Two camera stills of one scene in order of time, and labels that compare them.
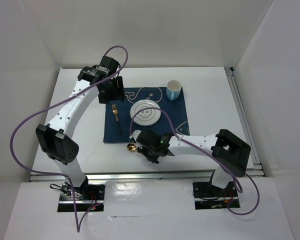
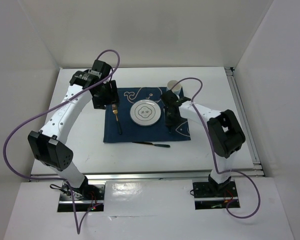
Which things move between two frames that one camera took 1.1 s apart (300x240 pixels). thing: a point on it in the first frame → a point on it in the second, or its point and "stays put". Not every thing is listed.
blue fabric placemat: [119, 126] stays put
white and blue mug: [173, 88] stays put
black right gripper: [152, 158] → [168, 122]
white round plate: [146, 117] stays put
